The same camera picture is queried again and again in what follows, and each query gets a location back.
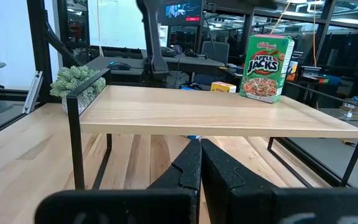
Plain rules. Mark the small black electronics box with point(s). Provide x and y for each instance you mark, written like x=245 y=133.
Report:
x=310 y=73

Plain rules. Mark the grey office chair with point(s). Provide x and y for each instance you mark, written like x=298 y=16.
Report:
x=215 y=51

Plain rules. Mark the black office desk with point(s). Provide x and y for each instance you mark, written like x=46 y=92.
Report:
x=191 y=60

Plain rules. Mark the computer monitor with red button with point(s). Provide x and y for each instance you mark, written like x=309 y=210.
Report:
x=180 y=12

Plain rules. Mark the wooden shelf with black frame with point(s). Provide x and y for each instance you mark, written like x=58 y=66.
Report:
x=197 y=105

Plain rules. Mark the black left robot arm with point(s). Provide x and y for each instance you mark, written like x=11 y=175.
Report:
x=152 y=37

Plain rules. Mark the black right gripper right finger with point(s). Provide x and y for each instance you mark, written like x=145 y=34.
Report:
x=228 y=186

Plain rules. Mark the black computer mouse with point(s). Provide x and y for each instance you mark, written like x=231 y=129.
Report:
x=119 y=65

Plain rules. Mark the yellow cereal box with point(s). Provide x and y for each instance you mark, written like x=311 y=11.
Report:
x=222 y=87

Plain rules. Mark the green Apple Jacks cereal box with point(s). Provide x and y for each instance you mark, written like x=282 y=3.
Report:
x=264 y=68

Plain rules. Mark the black upright frame post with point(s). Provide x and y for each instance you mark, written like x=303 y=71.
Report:
x=39 y=46

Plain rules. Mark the green artificial potted plant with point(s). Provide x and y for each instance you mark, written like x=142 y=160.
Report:
x=73 y=81

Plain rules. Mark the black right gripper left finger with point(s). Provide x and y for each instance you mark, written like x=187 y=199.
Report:
x=179 y=177

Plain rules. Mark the silver aluminium extrusion bar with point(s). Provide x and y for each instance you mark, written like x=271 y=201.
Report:
x=33 y=91

